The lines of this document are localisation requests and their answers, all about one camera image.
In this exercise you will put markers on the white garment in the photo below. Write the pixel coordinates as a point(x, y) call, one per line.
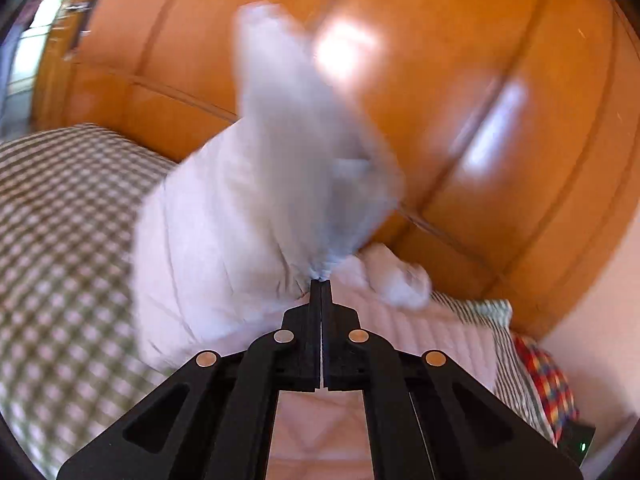
point(300, 150)

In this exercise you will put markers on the green checked bed sheet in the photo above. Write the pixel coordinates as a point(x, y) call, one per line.
point(60, 260)

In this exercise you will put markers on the colourful plaid cloth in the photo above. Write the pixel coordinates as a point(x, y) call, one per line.
point(550, 390)

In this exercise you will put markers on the black device with green light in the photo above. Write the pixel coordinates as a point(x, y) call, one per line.
point(577, 442)

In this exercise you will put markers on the wooden headboard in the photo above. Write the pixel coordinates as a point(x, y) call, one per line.
point(450, 35)

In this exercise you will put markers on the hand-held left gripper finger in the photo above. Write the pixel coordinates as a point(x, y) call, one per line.
point(327, 310)
point(315, 310)

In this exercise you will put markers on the striped pillow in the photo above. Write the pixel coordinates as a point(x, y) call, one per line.
point(517, 385)

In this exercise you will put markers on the window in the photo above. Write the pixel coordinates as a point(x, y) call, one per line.
point(30, 60)

